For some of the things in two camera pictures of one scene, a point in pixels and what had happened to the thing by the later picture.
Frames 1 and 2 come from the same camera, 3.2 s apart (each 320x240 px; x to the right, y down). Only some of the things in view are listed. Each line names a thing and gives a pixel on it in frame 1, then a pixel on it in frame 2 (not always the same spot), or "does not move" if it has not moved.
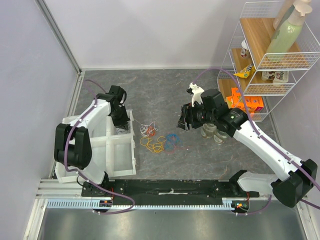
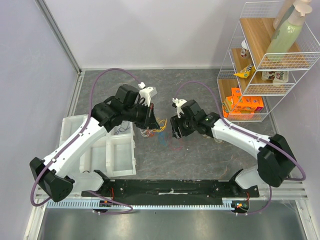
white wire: (146, 129) does not move
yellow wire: (154, 147) → (161, 128)
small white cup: (244, 51) does not move
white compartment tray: (113, 149) does not move
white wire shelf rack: (270, 53) does not move
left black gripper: (123, 123) → (153, 122)
